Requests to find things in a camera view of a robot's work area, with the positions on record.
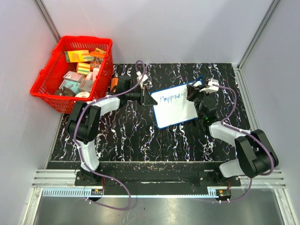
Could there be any pink white box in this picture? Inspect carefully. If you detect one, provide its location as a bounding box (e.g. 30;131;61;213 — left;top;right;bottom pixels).
63;71;84;83

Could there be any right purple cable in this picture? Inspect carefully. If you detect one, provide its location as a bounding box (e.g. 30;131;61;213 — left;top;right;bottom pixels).
217;85;275;203

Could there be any red plastic shopping basket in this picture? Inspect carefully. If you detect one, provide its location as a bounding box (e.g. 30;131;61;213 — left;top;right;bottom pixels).
30;36;113;114

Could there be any yellow green box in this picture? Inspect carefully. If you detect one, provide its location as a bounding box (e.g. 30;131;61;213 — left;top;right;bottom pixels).
64;50;91;63

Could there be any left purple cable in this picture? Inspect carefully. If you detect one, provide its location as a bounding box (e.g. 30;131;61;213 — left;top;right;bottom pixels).
73;60;145;210

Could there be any blue-framed whiteboard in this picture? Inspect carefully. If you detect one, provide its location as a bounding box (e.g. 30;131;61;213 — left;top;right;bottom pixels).
150;82;197;129

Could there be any purple cable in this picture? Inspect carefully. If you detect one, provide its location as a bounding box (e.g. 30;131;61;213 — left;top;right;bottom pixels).
217;85;275;203
73;60;145;210

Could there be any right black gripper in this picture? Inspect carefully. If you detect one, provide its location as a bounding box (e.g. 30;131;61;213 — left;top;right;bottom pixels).
187;85;211;120

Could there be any teal white box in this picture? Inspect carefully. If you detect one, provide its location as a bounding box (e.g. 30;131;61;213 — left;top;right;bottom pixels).
59;80;80;94

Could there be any orange snack packet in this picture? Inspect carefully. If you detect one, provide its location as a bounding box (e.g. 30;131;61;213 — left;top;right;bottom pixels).
90;48;106;64

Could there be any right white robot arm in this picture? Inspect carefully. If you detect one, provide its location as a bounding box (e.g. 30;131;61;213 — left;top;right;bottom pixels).
187;83;279;186

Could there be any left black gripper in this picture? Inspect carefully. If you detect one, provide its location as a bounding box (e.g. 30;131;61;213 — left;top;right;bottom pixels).
126;86;158;106

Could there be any white tape roll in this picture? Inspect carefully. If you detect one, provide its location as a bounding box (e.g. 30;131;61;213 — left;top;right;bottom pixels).
75;91;90;98

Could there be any white marker with blue cap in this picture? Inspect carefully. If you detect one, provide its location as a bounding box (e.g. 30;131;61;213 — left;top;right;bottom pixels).
192;75;203;87

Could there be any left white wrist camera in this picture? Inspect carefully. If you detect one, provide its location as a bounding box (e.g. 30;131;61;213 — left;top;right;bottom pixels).
136;72;148;85

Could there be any orange pump bottle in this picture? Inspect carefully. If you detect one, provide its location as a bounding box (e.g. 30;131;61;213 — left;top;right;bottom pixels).
110;75;119;93

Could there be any striped yellow sponge pack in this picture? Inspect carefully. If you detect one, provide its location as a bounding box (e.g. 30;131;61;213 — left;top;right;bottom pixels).
76;62;91;75

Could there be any aluminium frame rail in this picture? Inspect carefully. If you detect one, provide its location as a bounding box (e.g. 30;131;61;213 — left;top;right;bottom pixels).
32;170;286;198

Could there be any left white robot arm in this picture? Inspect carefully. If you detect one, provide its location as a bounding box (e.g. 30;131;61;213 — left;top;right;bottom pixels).
67;73;158;185

